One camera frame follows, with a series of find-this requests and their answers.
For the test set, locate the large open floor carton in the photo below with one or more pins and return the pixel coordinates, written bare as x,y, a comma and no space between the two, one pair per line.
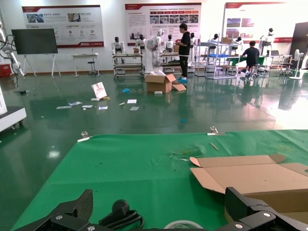
156,83

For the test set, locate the blue tray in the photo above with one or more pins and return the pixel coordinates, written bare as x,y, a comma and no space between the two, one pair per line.
217,55

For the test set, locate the blue shoe cover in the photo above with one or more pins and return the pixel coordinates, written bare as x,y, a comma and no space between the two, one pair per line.
183,120
126,90

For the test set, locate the metal roller rack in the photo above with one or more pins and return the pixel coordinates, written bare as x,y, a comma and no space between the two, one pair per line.
128,65
170,63

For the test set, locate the grey laptop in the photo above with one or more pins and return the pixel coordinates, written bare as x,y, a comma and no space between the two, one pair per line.
275,53

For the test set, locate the grey metal frame shelf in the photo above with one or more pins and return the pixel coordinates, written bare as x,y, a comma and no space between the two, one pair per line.
217,72

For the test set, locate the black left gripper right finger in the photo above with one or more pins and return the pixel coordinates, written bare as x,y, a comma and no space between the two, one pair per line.
250,211

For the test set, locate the thin wooden stick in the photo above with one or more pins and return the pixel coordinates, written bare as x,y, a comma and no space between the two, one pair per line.
214,146

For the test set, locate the small white block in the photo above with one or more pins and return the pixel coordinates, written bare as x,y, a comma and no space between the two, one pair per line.
158,92

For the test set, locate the cardboard box with holed flap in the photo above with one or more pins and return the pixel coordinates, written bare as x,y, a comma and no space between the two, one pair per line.
252,178

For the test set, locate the silver binder clip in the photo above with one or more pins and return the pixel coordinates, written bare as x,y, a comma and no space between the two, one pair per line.
84,136
214,131

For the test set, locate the small cardboard box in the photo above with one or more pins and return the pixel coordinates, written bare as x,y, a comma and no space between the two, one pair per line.
227,40

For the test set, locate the translucent tape roll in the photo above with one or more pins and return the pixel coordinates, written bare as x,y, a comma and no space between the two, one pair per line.
183,225

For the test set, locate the red box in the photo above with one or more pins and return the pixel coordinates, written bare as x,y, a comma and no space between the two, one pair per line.
4,71

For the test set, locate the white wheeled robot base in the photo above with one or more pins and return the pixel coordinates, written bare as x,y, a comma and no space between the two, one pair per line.
10,118

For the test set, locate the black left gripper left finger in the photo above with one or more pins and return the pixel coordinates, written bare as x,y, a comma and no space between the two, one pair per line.
81,209

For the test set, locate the black stool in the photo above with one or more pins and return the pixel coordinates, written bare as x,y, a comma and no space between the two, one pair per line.
92,67

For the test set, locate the small white table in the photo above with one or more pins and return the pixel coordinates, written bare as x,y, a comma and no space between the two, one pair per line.
85,56

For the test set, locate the clear plastic scrap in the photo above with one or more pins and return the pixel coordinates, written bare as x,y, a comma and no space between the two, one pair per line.
185,154

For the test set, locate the dark tall cabinet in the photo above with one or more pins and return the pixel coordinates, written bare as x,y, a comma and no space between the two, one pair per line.
299,43

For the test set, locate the wall info poster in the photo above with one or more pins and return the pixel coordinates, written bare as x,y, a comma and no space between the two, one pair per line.
252,14
79,24
139,21

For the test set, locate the paper sheet on floor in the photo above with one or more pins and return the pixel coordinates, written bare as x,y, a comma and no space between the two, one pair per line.
63,107
132,101
103,107
75,103
134,108
87,106

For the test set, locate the standing white red booklet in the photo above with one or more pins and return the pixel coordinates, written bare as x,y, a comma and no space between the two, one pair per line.
99,90

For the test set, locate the small black floor object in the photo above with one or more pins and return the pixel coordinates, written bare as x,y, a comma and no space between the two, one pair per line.
22,92

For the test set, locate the green table cloth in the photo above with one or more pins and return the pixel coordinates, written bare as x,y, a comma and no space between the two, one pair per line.
120,168

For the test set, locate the black display on stand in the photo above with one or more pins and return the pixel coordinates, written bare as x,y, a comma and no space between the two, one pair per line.
34,41

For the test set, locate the standing person in black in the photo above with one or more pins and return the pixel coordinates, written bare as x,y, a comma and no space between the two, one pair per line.
184,48

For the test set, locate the white standing fan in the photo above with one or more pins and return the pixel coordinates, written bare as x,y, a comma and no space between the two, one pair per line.
297,54

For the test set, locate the seated person dark shirt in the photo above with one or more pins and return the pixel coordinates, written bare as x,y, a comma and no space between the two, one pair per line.
251,56

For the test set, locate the tall white humanoid robot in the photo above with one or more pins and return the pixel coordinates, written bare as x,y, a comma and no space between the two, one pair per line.
154,53

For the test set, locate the white industrial robot arm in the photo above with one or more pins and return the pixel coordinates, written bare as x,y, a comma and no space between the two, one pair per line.
14,61

